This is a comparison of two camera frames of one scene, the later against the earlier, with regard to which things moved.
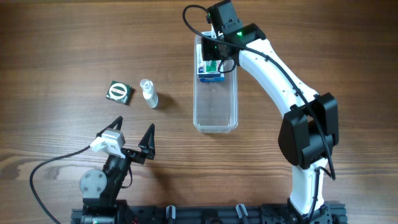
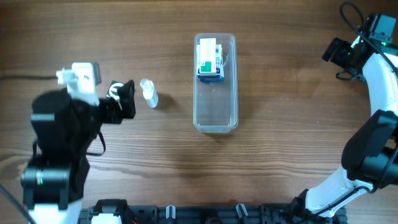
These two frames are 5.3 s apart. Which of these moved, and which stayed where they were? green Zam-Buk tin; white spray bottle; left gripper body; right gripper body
Moved: left gripper body; right gripper body
Stayed: white spray bottle; green Zam-Buk tin
